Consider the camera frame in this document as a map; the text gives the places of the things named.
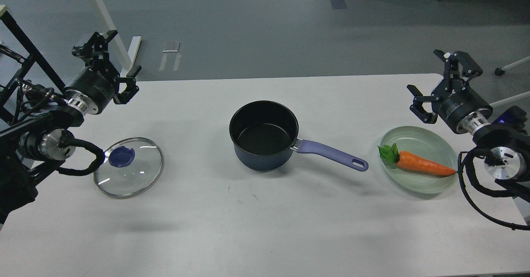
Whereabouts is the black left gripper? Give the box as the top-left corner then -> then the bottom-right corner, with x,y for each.
64,30 -> 142,115

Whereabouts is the white stand bar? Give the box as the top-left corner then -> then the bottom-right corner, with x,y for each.
489,92 -> 530,108

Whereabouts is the white stand leg with caster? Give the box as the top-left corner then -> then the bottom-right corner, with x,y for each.
494,56 -> 530,76

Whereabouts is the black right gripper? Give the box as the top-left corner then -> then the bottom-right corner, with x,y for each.
407,49 -> 493,134

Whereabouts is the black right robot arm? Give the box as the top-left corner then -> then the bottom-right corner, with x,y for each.
407,49 -> 530,231

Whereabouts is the translucent green plate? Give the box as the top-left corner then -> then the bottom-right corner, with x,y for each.
380,126 -> 457,195

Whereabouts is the orange toy carrot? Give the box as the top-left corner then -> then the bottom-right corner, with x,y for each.
377,143 -> 456,177

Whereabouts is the glass lid with blue knob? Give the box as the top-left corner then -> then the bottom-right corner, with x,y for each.
93,137 -> 164,199

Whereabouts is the blue saucepan with handle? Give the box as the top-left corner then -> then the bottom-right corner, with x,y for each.
229,100 -> 369,172

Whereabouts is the black metal rack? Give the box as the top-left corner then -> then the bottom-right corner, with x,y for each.
0,4 -> 65,124

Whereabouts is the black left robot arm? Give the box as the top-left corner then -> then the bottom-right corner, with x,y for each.
1,30 -> 141,225

